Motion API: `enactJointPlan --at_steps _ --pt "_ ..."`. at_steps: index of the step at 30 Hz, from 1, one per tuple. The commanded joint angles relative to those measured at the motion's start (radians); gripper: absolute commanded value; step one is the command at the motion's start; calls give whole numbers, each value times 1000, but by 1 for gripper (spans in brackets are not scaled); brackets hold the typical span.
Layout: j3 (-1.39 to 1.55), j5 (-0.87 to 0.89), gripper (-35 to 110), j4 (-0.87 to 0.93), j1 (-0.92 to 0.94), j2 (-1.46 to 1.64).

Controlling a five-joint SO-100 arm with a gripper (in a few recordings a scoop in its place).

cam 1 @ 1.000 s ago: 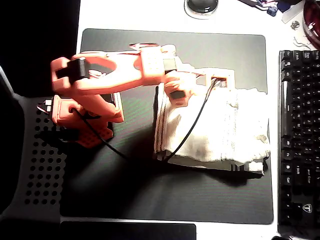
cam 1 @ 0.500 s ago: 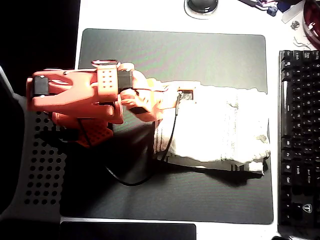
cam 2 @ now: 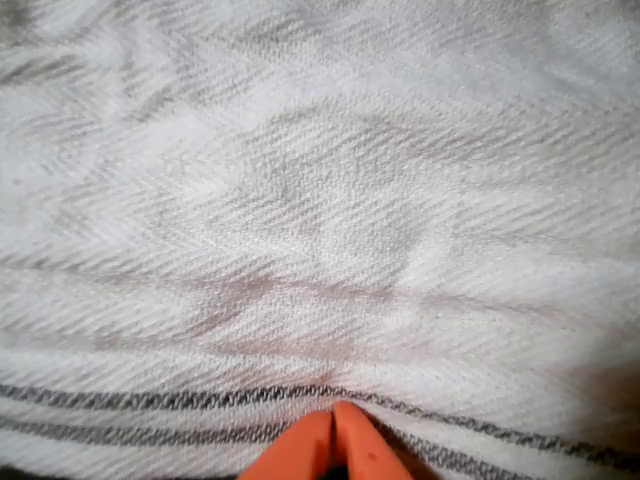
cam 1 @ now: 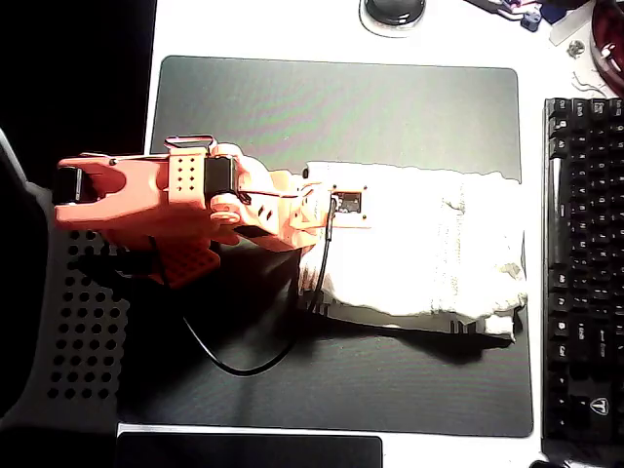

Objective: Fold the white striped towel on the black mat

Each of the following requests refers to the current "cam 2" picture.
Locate white grey-striped towel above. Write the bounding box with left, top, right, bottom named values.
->
left=0, top=0, right=640, bottom=480

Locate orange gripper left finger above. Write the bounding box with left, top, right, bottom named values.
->
left=237, top=409, right=335, bottom=480

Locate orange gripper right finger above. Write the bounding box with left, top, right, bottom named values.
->
left=331, top=399, right=417, bottom=480

